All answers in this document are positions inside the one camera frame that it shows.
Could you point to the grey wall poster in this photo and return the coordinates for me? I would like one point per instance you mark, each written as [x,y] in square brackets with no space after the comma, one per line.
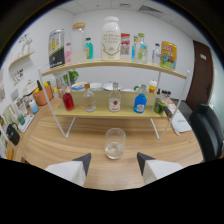
[125,50]

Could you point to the small teal bottle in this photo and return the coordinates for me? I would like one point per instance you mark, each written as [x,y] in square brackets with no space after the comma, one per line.
[89,50]

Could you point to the yellow colourful drink can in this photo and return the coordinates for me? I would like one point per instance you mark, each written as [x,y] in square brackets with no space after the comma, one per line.
[168,55]

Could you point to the clear drinking glass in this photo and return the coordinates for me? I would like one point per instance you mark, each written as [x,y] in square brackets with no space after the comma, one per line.
[115,146]

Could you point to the small blue bottle yellow cap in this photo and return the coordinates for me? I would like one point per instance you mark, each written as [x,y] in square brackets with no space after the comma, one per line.
[133,50]

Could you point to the small square ceiling vent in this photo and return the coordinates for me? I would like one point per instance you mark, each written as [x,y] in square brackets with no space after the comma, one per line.
[125,5]

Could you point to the brown door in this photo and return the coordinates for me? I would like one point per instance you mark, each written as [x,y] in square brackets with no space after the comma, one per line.
[200,76]

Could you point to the clear bottle blue cap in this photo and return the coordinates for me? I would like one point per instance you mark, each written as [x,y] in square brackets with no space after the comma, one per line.
[156,56]

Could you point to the green potted plant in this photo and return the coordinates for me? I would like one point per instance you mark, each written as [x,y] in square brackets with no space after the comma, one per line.
[71,76]

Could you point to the large white milk bottle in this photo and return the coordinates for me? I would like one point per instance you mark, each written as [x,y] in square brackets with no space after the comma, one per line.
[111,40]

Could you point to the white ornament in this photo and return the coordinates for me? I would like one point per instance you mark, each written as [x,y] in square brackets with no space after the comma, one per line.
[26,45]

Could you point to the black kettle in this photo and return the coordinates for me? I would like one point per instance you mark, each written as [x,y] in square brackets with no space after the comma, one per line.
[13,135]

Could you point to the white booklet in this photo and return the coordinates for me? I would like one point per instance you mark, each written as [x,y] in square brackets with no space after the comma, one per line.
[181,123]

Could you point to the white toaster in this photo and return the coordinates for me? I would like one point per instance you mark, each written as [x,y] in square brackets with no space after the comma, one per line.
[29,89]

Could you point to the green cup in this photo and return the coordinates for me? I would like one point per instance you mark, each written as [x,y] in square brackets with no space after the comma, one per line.
[21,119]

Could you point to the wooden wall shelf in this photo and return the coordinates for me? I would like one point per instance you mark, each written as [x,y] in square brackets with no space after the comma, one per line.
[21,59]

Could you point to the small colourful wall print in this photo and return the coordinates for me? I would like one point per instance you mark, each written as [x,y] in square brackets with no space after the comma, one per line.
[17,77]

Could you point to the wide white bowl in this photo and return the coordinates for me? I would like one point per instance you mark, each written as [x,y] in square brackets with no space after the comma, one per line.
[108,86]

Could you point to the orange storage basket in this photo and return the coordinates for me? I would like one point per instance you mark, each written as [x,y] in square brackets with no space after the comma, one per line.
[42,96]

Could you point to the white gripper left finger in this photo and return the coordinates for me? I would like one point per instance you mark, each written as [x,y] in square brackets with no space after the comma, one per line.
[75,170]

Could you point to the clear bottle green cap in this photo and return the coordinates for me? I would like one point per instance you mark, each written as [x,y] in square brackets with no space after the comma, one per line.
[142,51]

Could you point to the tall glass jar cork lid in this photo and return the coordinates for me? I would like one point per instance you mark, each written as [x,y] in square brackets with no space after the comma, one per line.
[78,46]

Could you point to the white tray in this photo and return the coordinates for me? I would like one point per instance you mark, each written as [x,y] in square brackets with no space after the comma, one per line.
[26,124]

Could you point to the orange patterned mat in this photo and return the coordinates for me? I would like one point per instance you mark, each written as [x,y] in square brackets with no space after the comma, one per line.
[171,106]

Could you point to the colourful rimmed bowl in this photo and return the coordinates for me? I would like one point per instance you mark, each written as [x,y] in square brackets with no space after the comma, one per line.
[78,87]

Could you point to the red liquid bottle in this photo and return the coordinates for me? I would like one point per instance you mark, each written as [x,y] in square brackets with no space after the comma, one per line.
[68,101]

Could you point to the slatted ceiling air vent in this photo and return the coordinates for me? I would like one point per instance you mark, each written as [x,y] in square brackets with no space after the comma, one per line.
[150,9]

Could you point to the two-tier wooden shelf rack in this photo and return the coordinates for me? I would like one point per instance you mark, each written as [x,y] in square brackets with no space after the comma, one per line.
[101,101]

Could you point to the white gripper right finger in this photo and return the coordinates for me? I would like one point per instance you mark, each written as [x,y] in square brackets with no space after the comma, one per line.
[155,169]

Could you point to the clear bottle orange cap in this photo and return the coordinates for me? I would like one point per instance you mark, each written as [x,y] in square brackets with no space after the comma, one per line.
[89,101]

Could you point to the blue liquid bottle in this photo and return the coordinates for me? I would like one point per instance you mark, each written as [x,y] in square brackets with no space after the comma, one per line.
[140,103]

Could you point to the black armchair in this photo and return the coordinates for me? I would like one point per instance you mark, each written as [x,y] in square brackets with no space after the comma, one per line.
[208,133]

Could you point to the pale blue plastic bottle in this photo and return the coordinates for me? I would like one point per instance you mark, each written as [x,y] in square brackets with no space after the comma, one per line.
[33,107]

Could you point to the small pink bottle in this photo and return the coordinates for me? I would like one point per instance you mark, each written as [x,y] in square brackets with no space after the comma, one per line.
[68,55]

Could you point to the small white bowl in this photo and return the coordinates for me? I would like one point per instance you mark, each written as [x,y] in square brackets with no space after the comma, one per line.
[96,86]

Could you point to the red wall poster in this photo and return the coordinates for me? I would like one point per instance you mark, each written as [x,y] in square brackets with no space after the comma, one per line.
[125,39]

